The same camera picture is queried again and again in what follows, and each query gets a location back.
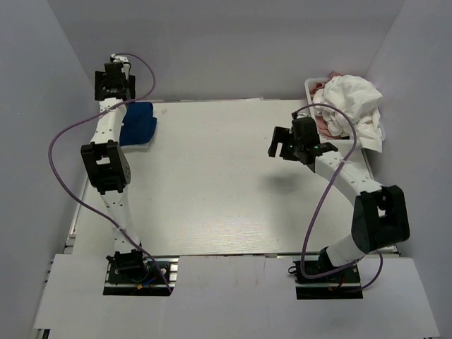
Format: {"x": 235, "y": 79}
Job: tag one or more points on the blue t shirt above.
{"x": 139, "y": 125}

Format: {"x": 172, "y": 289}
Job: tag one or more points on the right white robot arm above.
{"x": 380, "y": 216}

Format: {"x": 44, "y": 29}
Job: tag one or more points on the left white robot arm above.
{"x": 105, "y": 162}

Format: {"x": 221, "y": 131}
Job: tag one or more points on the white t shirt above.
{"x": 109, "y": 126}
{"x": 349, "y": 106}

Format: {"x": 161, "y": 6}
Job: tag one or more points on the white folded t shirt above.
{"x": 109, "y": 126}

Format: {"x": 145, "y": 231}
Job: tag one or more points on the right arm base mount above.
{"x": 343, "y": 285}

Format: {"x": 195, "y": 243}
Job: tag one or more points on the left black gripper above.
{"x": 101, "y": 78}

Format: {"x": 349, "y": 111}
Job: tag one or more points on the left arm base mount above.
{"x": 133, "y": 274}

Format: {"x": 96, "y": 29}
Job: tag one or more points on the pink clothes in basket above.
{"x": 314, "y": 87}

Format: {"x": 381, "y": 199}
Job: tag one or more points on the white perforated basket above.
{"x": 312, "y": 106}

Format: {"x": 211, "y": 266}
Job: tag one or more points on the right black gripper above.
{"x": 282, "y": 135}

